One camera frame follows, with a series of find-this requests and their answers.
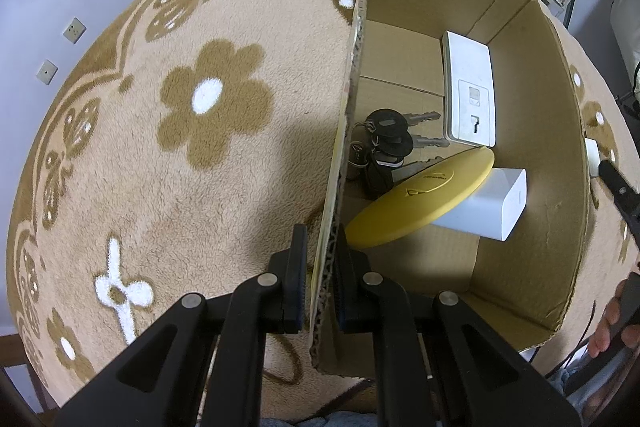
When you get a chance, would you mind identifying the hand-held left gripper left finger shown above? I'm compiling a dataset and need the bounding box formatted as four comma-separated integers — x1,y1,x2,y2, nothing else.
52,223,309,427

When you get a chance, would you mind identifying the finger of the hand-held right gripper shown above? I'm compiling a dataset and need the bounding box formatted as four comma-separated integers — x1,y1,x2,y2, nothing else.
597,159,640,253

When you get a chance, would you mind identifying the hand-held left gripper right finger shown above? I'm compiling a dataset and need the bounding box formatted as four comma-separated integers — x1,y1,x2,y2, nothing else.
334,234,586,427

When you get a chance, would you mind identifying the small white square adapter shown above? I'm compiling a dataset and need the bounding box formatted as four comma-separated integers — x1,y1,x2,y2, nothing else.
584,137,601,178

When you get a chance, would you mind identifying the cardboard box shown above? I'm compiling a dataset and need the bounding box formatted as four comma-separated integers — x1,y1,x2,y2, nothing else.
307,0,596,378

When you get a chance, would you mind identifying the yellow oval case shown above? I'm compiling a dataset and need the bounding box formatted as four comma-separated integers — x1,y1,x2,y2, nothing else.
345,146,496,250

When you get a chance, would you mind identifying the white cube charger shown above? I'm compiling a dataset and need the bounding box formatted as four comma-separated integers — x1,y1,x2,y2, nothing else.
431,167,528,241

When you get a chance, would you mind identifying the bunch of black keys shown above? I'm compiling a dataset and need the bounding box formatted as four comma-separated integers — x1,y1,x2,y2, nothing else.
349,108,451,200

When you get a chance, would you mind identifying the white rectangular device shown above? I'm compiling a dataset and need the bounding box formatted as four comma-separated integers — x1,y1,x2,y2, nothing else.
441,32,498,148

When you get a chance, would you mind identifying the person's right hand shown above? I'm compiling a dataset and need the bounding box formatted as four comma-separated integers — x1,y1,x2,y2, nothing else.
587,279,640,358

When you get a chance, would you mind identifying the small white wall socket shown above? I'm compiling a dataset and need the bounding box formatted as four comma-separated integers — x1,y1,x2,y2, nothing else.
37,59,59,85

